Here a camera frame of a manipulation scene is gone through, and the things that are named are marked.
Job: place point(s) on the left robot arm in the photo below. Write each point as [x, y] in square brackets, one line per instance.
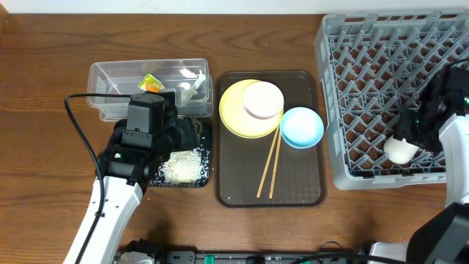
[122, 176]

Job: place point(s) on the yellow plate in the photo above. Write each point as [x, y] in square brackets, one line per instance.
[237, 120]

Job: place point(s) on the clear plastic bin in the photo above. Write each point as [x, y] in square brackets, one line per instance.
[123, 77]

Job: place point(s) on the brown serving tray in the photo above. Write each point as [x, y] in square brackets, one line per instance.
[300, 178]

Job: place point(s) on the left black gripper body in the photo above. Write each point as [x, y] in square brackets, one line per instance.
[187, 131]

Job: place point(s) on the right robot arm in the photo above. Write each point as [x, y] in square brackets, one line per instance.
[440, 125]

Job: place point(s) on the black tray bin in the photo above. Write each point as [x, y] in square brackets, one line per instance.
[205, 147]

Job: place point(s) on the white pink bowl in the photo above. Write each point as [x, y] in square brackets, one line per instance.
[262, 100]

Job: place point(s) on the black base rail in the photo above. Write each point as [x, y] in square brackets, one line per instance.
[143, 251]

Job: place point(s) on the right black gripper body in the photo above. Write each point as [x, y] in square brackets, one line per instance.
[405, 130]

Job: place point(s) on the wooden chopstick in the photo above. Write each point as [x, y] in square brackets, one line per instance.
[278, 144]
[262, 181]

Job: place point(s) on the white cup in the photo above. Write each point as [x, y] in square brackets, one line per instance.
[399, 151]

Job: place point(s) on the light blue bowl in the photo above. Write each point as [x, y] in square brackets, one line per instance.
[301, 128]

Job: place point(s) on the green orange snack wrapper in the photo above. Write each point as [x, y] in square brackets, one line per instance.
[150, 84]

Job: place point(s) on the spilled rice pile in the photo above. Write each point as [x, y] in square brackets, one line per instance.
[184, 168]

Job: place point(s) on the clear plastic wrapper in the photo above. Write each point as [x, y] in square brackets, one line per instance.
[187, 90]

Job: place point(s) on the grey dishwasher rack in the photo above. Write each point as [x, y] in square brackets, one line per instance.
[373, 66]

